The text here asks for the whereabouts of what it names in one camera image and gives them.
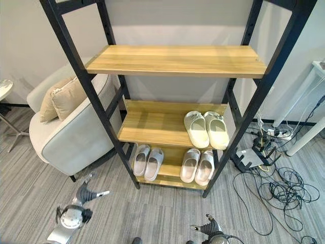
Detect black metal shoe rack frame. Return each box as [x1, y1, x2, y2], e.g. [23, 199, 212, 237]
[39, 0, 318, 199]

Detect low wooden shelf board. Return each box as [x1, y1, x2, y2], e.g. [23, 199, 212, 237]
[131, 143, 217, 191]

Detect round side table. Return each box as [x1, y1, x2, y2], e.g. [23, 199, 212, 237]
[0, 78, 30, 154]

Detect yellow network cable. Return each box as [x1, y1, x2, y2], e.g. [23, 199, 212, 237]
[258, 149, 273, 172]

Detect black router with antennas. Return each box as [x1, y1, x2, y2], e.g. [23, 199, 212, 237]
[230, 146, 282, 171]

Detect beige cushion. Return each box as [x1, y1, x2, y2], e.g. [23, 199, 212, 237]
[51, 79, 88, 120]
[39, 76, 77, 124]

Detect black hanging desk cable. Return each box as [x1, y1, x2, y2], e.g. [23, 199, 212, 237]
[291, 95, 325, 133]

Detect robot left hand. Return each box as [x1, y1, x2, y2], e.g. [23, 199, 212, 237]
[72, 172, 111, 207]

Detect wooden shelf board with backrail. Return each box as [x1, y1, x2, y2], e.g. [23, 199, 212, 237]
[117, 99, 229, 150]

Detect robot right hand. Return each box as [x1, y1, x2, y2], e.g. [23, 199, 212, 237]
[190, 213, 224, 236]

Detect light grey slipper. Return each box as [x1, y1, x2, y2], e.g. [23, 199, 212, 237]
[144, 148, 165, 182]
[133, 144, 151, 177]

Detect tangled black floor cables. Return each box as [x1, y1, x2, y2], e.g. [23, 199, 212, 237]
[233, 164, 321, 244]

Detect white power strip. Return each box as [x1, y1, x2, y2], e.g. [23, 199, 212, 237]
[266, 128, 293, 141]

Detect beige slipper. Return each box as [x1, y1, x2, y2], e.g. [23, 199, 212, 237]
[180, 148, 202, 184]
[193, 149, 214, 187]

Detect pale green slipper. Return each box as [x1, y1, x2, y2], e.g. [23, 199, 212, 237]
[183, 110, 210, 149]
[203, 111, 230, 150]

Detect wide wooden shelf board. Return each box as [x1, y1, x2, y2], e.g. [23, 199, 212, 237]
[85, 45, 268, 79]

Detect white desk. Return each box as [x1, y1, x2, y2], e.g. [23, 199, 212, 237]
[273, 60, 325, 157]

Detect light grey armchair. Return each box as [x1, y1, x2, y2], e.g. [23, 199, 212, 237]
[26, 65, 123, 182]

